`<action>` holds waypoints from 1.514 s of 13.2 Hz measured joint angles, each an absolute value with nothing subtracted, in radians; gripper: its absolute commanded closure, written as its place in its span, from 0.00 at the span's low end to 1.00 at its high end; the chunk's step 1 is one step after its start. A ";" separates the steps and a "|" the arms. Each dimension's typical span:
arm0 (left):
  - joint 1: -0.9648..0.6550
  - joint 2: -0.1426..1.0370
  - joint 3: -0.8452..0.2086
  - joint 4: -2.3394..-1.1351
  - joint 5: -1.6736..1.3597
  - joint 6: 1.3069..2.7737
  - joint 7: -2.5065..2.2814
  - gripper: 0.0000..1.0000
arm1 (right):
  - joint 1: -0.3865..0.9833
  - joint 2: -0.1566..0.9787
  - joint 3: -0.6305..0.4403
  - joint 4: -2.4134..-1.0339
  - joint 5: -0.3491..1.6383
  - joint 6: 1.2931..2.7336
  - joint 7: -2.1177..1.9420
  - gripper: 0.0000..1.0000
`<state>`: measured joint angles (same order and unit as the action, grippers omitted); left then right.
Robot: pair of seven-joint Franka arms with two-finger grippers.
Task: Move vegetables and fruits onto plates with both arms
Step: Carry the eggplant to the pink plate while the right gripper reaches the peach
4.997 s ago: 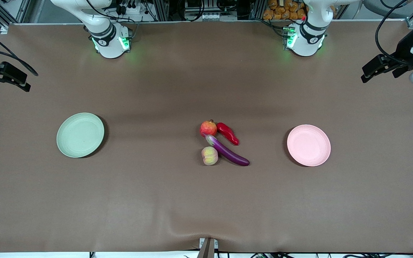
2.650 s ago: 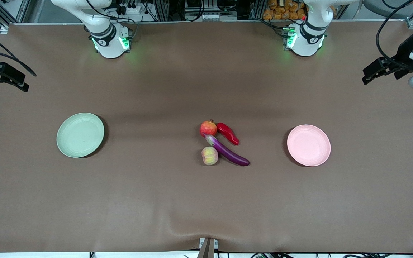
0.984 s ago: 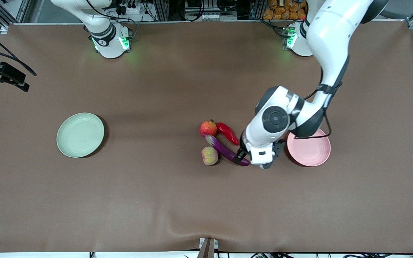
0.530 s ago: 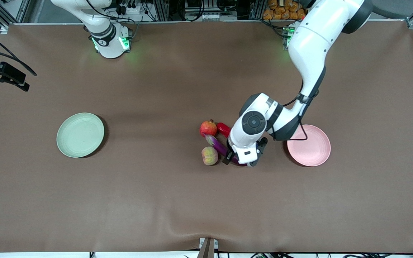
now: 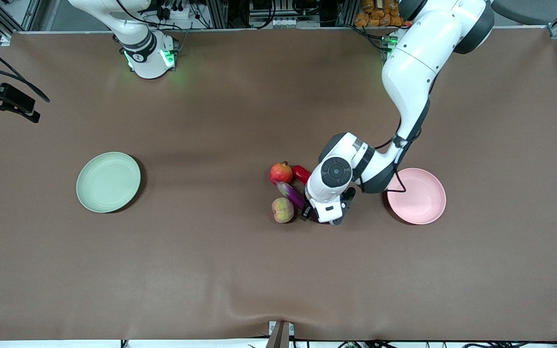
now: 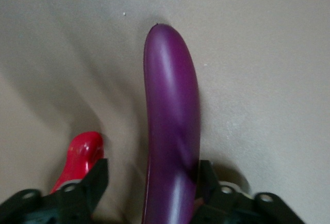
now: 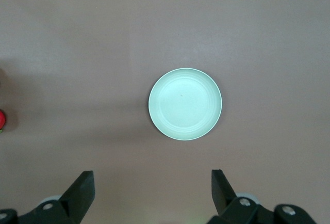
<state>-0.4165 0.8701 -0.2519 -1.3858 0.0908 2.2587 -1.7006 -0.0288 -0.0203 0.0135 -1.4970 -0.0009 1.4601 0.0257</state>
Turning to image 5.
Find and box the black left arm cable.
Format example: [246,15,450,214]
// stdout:
[374,97,430,194]

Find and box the bag of orange items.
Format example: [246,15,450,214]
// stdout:
[354,0,405,28]

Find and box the grey round seat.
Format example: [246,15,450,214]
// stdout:
[494,0,557,26]

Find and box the metal table edge clamp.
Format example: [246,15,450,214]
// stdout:
[269,320,294,348]

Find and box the pink round plate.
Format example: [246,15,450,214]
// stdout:
[387,168,447,225]

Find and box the red pomegranate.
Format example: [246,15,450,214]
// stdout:
[270,161,293,187]

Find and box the light green round plate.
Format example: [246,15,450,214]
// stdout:
[76,152,141,213]

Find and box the white power strip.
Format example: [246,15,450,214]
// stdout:
[155,0,198,21]

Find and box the yellow pink peach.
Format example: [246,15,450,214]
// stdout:
[272,197,294,224]

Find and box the purple eggplant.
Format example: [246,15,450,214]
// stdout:
[277,181,319,224]

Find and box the table cover cloth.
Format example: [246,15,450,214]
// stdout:
[0,27,557,341]

